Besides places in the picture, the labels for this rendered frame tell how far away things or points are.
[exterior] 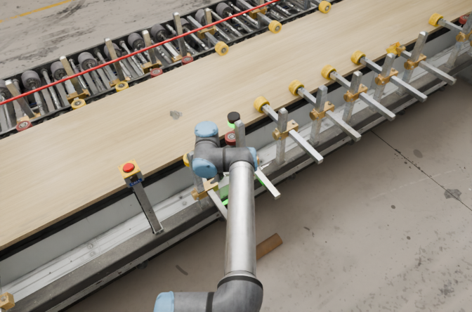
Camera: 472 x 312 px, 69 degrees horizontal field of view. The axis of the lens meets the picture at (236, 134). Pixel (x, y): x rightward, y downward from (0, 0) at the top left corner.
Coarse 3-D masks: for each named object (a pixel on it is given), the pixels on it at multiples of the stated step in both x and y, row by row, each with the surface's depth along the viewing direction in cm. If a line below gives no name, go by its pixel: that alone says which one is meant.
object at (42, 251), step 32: (448, 32) 258; (256, 128) 200; (128, 192) 174; (160, 192) 188; (256, 192) 250; (64, 224) 163; (96, 224) 176; (0, 256) 154; (32, 256) 165; (96, 288) 213
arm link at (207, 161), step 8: (200, 144) 127; (208, 144) 127; (216, 144) 130; (200, 152) 124; (208, 152) 124; (216, 152) 124; (192, 160) 125; (200, 160) 122; (208, 160) 122; (216, 160) 123; (192, 168) 124; (200, 168) 122; (208, 168) 122; (216, 168) 124; (200, 176) 126; (208, 176) 126
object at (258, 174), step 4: (256, 172) 174; (260, 172) 174; (256, 176) 174; (260, 176) 172; (264, 176) 172; (260, 180) 172; (264, 180) 170; (264, 184) 169; (268, 184) 169; (272, 184) 168; (268, 188) 167; (272, 188) 167; (268, 192) 169; (272, 192) 166; (276, 192) 165; (272, 196) 167; (276, 196) 164
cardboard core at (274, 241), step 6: (276, 234) 235; (264, 240) 233; (270, 240) 231; (276, 240) 231; (258, 246) 229; (264, 246) 229; (270, 246) 230; (276, 246) 232; (258, 252) 227; (264, 252) 228; (258, 258) 227
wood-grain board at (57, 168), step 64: (384, 0) 273; (448, 0) 268; (192, 64) 231; (256, 64) 227; (320, 64) 223; (64, 128) 197; (128, 128) 194; (192, 128) 191; (0, 192) 169; (64, 192) 167
